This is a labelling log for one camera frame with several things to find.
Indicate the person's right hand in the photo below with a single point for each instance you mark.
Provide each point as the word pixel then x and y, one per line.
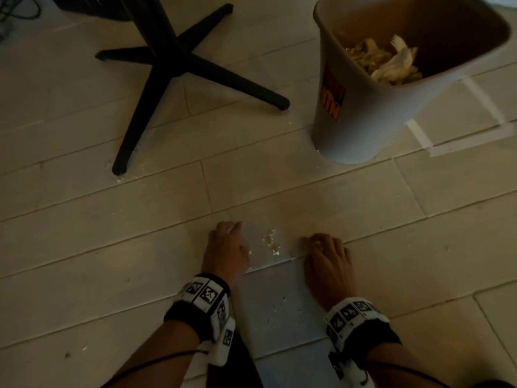
pixel 329 270

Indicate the person's left hand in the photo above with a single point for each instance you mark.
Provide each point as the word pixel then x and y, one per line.
pixel 223 256

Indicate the person's right thumb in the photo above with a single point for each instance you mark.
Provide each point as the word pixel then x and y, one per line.
pixel 307 251

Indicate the person's left thumb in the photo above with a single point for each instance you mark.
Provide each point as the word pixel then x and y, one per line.
pixel 243 254

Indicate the person's left forearm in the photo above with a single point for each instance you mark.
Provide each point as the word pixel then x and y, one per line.
pixel 161 359

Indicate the person's right forearm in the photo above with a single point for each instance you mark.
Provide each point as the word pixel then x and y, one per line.
pixel 404 369

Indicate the pale food crumbs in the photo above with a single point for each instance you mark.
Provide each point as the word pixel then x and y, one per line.
pixel 273 242

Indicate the black left wrist tracker band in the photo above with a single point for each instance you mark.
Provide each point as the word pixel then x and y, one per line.
pixel 204 303

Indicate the black wrist tracker band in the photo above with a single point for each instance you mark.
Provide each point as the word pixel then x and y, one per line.
pixel 355 323
pixel 204 303

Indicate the black right wrist tracker band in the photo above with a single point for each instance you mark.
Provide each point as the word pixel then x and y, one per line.
pixel 355 323

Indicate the grey waste bin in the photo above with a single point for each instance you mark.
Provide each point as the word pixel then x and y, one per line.
pixel 355 117

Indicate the white floor tape strip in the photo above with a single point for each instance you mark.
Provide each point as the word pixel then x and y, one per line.
pixel 472 140
pixel 419 134

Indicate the crumpled paper waste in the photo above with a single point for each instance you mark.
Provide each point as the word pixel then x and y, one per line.
pixel 387 62

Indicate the black cross table base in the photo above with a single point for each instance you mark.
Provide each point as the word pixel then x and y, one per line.
pixel 167 62

